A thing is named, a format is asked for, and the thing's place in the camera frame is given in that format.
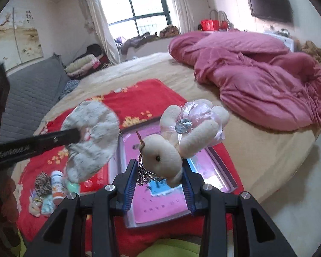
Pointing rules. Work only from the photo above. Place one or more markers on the white window curtain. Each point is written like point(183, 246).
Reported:
point(102, 30)

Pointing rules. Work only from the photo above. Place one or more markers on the blossom wall painting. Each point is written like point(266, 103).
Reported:
point(19, 38)

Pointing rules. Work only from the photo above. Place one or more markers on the red tissue box pack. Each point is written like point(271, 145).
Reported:
point(96, 182)

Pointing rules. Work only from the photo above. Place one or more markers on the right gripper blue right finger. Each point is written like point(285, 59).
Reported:
point(191, 183)

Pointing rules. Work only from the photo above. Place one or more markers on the beige bed sheet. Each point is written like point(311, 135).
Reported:
point(265, 160)

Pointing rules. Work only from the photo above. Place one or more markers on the red floral blanket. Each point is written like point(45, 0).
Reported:
point(141, 102)

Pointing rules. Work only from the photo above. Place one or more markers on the grey quilted headboard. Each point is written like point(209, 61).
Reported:
point(34, 90)

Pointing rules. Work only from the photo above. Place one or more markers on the white bunny plush purple bow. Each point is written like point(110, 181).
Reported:
point(35, 204)

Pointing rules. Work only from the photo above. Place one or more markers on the green tissue pack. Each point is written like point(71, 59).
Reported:
point(48, 206)

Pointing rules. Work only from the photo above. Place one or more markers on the beige bear plush pink bow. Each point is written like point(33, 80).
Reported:
point(184, 131)

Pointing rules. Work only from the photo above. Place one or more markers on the person left hand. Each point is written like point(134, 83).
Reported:
point(10, 242)

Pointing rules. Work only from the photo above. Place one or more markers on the wall mounted black television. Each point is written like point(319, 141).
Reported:
point(273, 10)

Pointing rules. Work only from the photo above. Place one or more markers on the pale floral fabric scrunchie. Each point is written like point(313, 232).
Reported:
point(98, 126)

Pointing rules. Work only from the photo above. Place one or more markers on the pink quilted duvet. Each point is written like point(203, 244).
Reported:
point(258, 77)

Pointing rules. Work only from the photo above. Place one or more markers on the white vitamin bottle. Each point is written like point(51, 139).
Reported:
point(59, 190)

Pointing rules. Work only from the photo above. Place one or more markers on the leopard print scrunchie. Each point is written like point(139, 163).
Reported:
point(42, 185)

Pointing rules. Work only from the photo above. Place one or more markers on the folded blankets pile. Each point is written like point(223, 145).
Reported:
point(95, 59)

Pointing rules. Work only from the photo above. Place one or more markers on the red gift bags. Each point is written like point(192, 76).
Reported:
point(214, 25)

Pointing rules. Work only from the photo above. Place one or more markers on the clothes on window bench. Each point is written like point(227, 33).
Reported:
point(138, 41)

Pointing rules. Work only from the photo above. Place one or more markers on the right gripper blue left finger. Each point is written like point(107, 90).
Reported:
point(125, 184)

